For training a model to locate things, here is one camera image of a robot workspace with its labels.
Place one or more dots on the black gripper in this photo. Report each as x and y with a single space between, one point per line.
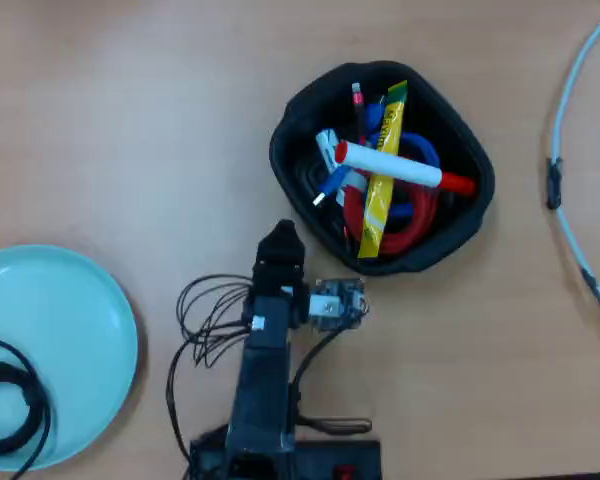
275 307

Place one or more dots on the white marker with red caps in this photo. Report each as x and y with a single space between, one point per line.
395 166

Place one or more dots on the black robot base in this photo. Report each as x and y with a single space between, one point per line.
340 457

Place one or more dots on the black soft bowl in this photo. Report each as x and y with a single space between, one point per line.
460 150

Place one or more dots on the yellow Maxim stick packet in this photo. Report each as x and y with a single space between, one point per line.
380 210

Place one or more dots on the white USB adapter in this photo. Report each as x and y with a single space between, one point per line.
327 145

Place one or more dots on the teal round plate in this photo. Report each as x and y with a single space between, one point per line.
65 310

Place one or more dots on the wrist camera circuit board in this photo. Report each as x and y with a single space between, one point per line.
337 305

